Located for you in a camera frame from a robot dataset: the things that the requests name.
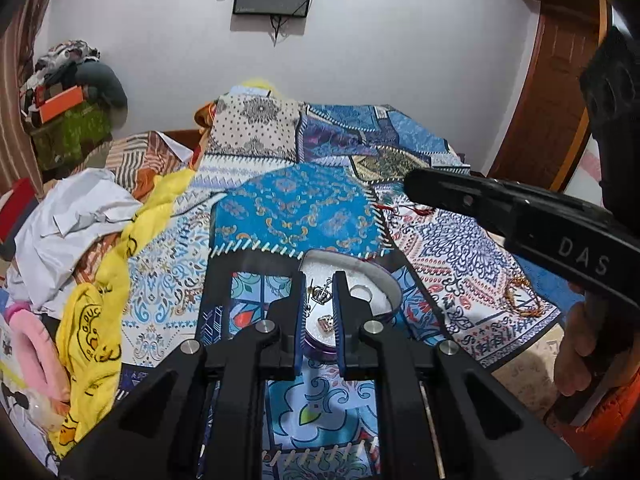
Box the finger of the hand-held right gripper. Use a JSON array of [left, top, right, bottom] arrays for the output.
[[404, 167, 640, 312]]

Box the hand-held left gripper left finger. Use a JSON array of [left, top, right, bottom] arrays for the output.
[[57, 254, 307, 480]]

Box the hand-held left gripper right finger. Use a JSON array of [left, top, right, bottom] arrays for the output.
[[332, 251, 584, 480]]

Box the round purple jewelry tin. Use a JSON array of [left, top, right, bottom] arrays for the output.
[[297, 248, 402, 362]]

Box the person's right hand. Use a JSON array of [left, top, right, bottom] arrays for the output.
[[554, 285, 637, 403]]

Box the silver crown pendant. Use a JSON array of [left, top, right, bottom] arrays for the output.
[[307, 279, 334, 307]]

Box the brown wooden door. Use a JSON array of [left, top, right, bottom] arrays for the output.
[[486, 0, 614, 194]]

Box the blue cloth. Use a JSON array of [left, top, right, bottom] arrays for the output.
[[519, 254, 587, 312]]

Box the dotted patterned pillow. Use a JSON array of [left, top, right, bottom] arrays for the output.
[[206, 92, 307, 159]]

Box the yellow printed cloth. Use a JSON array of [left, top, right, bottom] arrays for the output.
[[54, 167, 197, 459]]

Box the orange striped blanket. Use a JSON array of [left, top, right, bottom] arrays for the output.
[[106, 130, 202, 202]]

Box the orange cloth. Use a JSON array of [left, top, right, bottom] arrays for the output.
[[542, 374, 634, 469]]

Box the white crumpled cloth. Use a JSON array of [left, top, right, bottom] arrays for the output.
[[7, 168, 144, 312]]

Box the pink fabric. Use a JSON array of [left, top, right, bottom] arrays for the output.
[[6, 302, 72, 403]]

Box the red cloth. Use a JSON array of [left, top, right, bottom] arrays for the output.
[[0, 177, 40, 262]]

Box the pile of clothes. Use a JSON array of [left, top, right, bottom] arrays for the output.
[[19, 38, 129, 172]]

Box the orange box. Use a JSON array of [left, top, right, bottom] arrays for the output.
[[38, 85, 84, 124]]

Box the striped brown curtain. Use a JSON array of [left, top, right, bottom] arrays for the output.
[[0, 0, 67, 197]]

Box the red thread necklace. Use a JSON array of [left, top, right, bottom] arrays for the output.
[[379, 203, 437, 219]]

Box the brown beaded bracelet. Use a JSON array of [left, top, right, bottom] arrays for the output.
[[504, 276, 547, 317]]

